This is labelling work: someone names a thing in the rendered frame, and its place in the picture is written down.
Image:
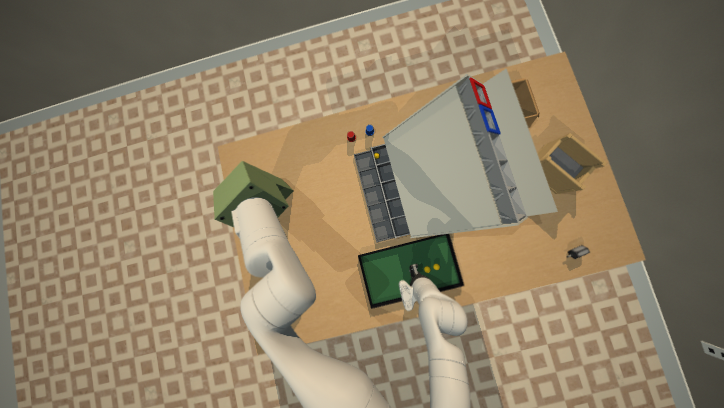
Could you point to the red square frame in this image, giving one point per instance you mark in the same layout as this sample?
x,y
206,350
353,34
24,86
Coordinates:
x,y
473,82

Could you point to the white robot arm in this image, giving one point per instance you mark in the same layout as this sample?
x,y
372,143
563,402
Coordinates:
x,y
271,306

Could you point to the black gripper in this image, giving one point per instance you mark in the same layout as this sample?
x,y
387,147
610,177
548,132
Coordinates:
x,y
414,273

